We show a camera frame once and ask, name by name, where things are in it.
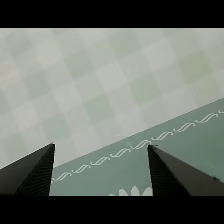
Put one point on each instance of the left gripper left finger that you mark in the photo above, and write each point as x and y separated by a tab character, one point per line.
31	176

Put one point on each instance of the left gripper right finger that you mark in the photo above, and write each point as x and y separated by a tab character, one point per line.
176	178

